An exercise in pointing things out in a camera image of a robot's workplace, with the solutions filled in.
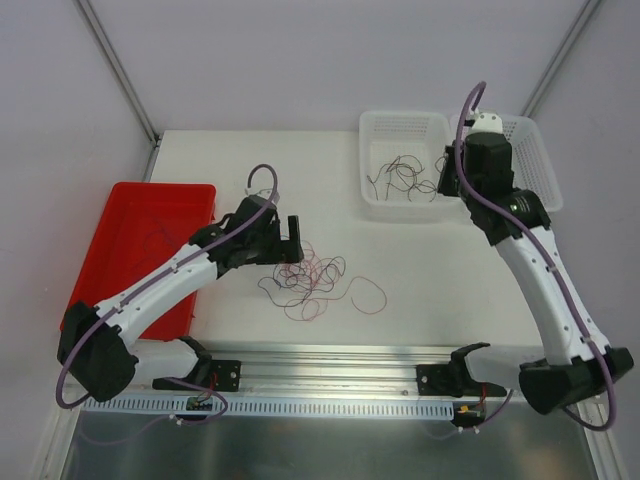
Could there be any wire bundle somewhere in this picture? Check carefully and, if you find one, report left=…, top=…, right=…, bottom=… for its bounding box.
left=257, top=239, right=349, bottom=322

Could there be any dark purple single wire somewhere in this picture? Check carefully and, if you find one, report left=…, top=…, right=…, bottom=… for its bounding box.
left=134, top=214, right=184, bottom=271

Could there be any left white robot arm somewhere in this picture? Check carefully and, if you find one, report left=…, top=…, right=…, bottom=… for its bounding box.
left=57, top=195, right=303, bottom=402

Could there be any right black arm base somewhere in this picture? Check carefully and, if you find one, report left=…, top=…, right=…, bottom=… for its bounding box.
left=415, top=364, right=460, bottom=397

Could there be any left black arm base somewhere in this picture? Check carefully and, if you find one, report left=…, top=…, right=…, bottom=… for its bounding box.
left=152, top=358, right=242, bottom=392

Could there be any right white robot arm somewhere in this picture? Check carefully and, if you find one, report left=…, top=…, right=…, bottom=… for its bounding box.
left=431, top=131, right=634, bottom=415

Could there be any right white plastic basket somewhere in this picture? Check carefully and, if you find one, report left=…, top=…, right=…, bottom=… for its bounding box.
left=449, top=113, right=565, bottom=221

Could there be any white plastic basket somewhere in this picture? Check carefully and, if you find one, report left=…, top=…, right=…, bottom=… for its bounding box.
left=449, top=113, right=565, bottom=221
left=359, top=110, right=461, bottom=222

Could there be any left white plastic basket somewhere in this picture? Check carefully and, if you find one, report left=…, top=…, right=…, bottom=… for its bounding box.
left=359, top=110, right=461, bottom=222

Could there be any red plastic tray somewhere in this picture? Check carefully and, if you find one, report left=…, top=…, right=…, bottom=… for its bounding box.
left=59, top=181, right=218, bottom=341

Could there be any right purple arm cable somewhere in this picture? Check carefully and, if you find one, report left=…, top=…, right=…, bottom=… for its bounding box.
left=455, top=80, right=619, bottom=435

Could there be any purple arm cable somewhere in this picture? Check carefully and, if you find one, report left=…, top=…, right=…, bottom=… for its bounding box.
left=55, top=163, right=280, bottom=431
left=455, top=80, right=619, bottom=435

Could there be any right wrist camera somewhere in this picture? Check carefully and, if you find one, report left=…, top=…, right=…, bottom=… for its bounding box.
left=463, top=109, right=504, bottom=134

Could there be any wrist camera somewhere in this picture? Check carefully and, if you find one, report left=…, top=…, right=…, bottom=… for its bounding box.
left=463, top=109, right=504, bottom=134
left=245, top=187, right=280, bottom=204

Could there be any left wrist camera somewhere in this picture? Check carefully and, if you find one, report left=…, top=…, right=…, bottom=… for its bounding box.
left=245, top=187, right=280, bottom=204

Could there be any aluminium table rail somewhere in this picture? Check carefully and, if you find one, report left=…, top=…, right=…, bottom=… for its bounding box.
left=62, top=342, right=531, bottom=401

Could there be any right aluminium frame post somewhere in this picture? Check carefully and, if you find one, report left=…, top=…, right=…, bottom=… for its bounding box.
left=520, top=0, right=606, bottom=118

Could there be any aluminium frame post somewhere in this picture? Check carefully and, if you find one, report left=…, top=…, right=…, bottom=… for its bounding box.
left=74, top=0, right=161, bottom=147
left=520, top=0, right=606, bottom=118

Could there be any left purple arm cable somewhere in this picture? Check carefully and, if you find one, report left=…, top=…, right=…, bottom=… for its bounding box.
left=55, top=163, right=280, bottom=431

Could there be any white slotted cable duct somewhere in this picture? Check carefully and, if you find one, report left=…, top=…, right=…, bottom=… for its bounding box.
left=83, top=394, right=454, bottom=421

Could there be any left aluminium frame post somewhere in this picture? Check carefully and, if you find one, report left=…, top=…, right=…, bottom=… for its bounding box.
left=74, top=0, right=161, bottom=147

